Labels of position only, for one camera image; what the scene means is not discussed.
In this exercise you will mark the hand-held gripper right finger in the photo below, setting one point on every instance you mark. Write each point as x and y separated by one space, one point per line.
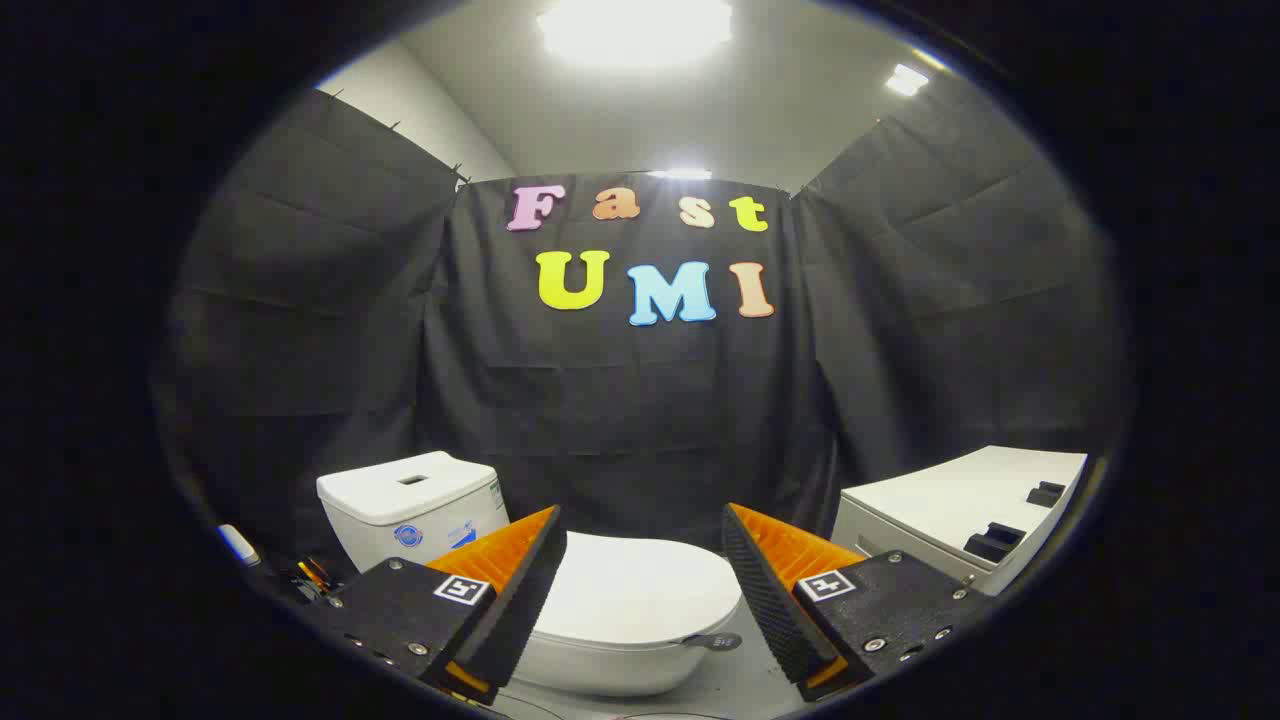
765 600

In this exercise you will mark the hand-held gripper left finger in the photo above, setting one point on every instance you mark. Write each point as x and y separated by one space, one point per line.
520 610

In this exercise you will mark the black round lid tab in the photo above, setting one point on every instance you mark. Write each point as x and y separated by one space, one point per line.
720 641

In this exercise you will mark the white toilet lid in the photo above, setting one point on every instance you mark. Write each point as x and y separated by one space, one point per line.
640 590

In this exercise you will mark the white drawer cabinet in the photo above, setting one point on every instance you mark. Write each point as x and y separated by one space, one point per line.
940 500

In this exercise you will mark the black backdrop cloth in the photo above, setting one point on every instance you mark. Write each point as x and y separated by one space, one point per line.
620 420

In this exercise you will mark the small ceiling light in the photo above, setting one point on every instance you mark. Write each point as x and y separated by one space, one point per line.
678 174

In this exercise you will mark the strip ceiling light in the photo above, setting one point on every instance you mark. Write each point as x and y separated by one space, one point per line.
906 80

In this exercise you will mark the large ceiling light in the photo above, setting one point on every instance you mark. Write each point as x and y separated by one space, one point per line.
635 30

